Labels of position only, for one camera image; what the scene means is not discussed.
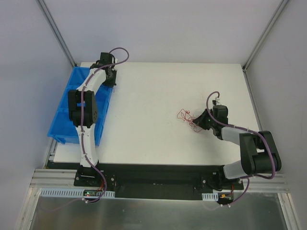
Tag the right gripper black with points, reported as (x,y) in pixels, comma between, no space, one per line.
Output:
(207,119)

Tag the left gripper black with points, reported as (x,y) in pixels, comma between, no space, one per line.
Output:
(111,77)

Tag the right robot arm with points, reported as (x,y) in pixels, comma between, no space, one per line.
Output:
(258,152)

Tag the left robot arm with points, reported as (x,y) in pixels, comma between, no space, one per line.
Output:
(83,111)

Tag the blue plastic bin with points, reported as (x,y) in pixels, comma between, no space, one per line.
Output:
(62,128)

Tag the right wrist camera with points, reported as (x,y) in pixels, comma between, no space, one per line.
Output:
(216,101)

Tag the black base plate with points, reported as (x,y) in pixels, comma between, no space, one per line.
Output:
(143,181)

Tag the right white cable duct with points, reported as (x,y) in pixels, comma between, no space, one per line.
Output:
(210,196)

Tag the white cable duct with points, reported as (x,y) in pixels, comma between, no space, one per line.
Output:
(75,193)
(210,196)

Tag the left aluminium frame post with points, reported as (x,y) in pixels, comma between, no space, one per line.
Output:
(56,32)

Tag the aluminium frame post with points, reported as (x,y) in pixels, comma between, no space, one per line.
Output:
(266,32)
(56,32)

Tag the left white cable duct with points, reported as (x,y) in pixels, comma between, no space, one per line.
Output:
(75,193)

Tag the right aluminium frame post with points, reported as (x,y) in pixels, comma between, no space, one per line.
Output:
(266,32)

